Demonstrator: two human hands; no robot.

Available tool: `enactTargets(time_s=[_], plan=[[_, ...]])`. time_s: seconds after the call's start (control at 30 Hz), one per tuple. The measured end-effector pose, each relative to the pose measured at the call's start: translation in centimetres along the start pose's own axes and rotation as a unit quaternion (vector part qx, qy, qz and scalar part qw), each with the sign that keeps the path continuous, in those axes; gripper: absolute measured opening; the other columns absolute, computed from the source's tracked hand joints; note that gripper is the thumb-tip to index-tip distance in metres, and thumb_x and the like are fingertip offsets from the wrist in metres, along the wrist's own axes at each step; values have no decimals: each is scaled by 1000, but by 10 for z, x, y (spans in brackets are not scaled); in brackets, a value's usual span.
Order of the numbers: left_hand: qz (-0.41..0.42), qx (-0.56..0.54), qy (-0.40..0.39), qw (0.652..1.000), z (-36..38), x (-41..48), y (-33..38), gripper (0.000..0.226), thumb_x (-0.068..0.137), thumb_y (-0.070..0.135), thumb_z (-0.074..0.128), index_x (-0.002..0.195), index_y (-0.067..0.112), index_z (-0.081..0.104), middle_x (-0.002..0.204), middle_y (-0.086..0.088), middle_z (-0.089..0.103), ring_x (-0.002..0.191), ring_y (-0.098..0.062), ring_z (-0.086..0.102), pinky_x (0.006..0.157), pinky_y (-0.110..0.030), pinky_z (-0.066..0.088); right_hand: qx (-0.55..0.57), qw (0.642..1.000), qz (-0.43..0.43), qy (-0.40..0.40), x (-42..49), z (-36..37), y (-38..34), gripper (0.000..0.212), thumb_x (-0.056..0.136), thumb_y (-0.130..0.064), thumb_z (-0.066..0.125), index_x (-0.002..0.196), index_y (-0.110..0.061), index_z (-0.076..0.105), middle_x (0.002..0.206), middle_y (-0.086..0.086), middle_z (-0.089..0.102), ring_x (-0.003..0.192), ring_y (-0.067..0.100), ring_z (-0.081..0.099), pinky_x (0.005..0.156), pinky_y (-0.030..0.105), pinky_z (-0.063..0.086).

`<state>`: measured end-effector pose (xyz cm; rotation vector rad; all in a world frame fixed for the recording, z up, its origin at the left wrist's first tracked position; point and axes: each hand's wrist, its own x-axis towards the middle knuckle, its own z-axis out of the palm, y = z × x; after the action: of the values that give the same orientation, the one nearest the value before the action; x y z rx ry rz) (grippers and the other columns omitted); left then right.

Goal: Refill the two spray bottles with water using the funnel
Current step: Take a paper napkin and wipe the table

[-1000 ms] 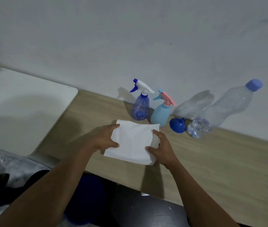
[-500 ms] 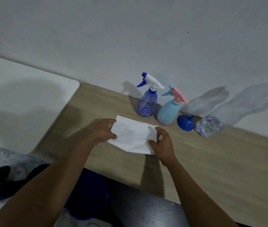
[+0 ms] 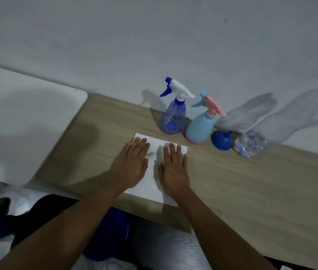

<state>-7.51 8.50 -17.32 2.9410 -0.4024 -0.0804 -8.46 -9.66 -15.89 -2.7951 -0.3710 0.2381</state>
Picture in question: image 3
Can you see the person's left hand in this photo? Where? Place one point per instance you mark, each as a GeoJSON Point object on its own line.
{"type": "Point", "coordinates": [130, 168]}

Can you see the person's right hand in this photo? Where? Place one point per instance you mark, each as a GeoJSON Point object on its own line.
{"type": "Point", "coordinates": [174, 174]}

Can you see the white tissue sheet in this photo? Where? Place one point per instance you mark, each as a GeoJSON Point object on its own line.
{"type": "Point", "coordinates": [153, 171]}

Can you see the light blue pink spray bottle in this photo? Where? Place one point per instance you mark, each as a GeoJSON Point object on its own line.
{"type": "Point", "coordinates": [201, 129]}

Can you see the transparent blue spray bottle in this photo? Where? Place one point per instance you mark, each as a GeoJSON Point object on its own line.
{"type": "Point", "coordinates": [174, 118]}

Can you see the blue plastic funnel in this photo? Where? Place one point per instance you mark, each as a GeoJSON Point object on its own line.
{"type": "Point", "coordinates": [221, 141]}

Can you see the pink spray head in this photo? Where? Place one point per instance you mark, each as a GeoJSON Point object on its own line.
{"type": "Point", "coordinates": [212, 105]}

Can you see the white blue spray head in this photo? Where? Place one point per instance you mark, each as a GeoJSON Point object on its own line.
{"type": "Point", "coordinates": [178, 87]}

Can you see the clear plastic water bottle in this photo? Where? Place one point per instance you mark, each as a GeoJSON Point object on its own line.
{"type": "Point", "coordinates": [293, 118]}

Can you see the person's right forearm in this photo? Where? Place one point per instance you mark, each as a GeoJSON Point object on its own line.
{"type": "Point", "coordinates": [220, 239]}

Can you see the person's left forearm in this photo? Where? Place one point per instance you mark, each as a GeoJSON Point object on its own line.
{"type": "Point", "coordinates": [63, 233]}

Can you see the blue plastic bucket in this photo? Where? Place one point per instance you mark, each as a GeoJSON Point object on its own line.
{"type": "Point", "coordinates": [111, 233]}

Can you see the wooden table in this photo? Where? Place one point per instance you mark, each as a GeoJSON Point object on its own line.
{"type": "Point", "coordinates": [260, 194]}

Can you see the black trash bag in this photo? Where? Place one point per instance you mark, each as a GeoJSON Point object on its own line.
{"type": "Point", "coordinates": [46, 210]}

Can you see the white side table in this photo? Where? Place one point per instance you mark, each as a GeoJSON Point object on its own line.
{"type": "Point", "coordinates": [21, 118]}

